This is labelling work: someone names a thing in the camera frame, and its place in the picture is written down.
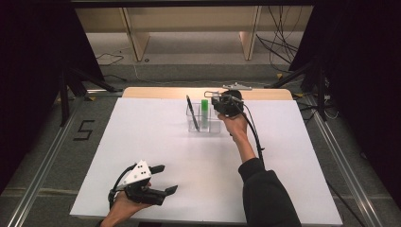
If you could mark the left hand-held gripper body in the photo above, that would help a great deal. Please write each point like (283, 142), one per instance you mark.
(138, 173)

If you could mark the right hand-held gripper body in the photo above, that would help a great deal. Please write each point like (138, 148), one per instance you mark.
(230, 105)

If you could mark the green highlighter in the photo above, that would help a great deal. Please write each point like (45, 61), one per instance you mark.
(205, 110)

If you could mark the clear plastic pen holder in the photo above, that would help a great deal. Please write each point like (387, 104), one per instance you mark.
(214, 123)

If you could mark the black pen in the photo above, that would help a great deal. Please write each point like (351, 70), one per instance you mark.
(193, 113)

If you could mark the person's right hand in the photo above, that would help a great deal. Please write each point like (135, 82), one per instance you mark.
(235, 127)

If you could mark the person's left hand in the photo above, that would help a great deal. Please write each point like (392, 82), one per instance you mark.
(123, 208)

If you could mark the white table cover sheet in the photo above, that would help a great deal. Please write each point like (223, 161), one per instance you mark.
(189, 176)

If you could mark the beige wooden desk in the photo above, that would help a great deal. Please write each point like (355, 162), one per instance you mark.
(189, 19)

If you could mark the black metal stand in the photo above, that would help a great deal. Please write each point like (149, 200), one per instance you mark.
(320, 91)
(64, 97)

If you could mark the aluminium floor rail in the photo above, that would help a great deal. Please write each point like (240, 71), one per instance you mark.
(44, 170)
(343, 164)

